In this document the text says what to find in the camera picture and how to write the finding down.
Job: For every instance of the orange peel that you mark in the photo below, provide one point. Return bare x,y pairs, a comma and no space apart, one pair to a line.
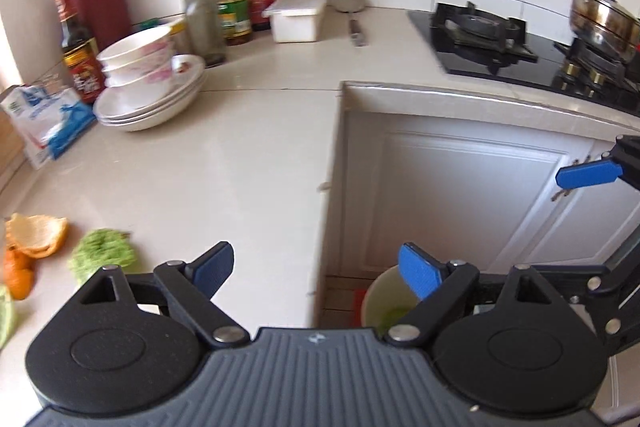
37,234
20,277

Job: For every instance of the floral white bowl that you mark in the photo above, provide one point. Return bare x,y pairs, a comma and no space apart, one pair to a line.
145,74
137,47

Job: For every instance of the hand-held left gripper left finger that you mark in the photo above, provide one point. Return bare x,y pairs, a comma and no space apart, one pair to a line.
215,267

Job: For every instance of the dark vinegar bottle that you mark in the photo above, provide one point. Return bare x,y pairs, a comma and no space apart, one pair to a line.
82,67

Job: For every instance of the white lidded container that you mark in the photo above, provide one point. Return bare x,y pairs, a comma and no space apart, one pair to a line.
295,17

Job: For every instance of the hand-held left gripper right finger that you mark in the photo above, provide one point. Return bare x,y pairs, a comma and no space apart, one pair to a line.
420,269

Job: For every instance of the steel pot with lid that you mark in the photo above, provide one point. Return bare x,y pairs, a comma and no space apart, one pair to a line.
607,17

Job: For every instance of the metal spatula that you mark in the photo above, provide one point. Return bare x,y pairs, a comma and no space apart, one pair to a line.
352,7

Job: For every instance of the green napa cabbage leaf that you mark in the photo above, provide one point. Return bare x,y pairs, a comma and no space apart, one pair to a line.
397,317

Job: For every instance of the black gas stove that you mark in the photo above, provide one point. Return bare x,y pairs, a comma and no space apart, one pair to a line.
500,52

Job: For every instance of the blue and white packet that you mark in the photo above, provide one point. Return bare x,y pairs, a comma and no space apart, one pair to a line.
50,117

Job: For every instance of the dark red knife block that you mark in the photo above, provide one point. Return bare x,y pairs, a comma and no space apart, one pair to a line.
102,12

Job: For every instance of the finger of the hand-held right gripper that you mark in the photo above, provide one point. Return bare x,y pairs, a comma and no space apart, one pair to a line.
587,174
620,292

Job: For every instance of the yellow green packet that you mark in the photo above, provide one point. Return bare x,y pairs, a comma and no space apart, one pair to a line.
152,24

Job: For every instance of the clear glass bottle red cap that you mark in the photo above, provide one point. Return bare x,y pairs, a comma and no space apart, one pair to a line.
204,27

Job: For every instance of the pale cabbage stem piece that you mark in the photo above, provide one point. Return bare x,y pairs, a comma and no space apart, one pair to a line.
6,317

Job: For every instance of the white cabinet door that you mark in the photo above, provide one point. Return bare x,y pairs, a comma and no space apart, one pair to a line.
450,187
585,227

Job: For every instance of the white plastic bin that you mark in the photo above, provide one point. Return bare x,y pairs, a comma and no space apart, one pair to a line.
382,302

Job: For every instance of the curly green cabbage piece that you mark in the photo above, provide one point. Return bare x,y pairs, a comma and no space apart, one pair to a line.
102,254

